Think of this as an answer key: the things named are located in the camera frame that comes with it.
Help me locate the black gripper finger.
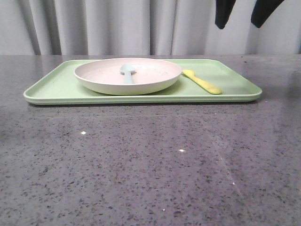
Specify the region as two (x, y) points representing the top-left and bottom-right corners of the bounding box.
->
(215, 0), (236, 30)
(251, 0), (284, 28)

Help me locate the beige round plastic plate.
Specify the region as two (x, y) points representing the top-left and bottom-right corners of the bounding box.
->
(74, 58), (182, 96)

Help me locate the pale blue plastic spoon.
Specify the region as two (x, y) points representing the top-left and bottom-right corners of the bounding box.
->
(120, 64), (135, 84)

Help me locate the light green plastic tray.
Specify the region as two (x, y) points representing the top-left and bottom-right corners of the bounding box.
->
(24, 59), (262, 105)

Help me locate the grey pleated curtain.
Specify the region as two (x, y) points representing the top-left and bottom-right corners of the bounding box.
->
(0, 0), (301, 56)

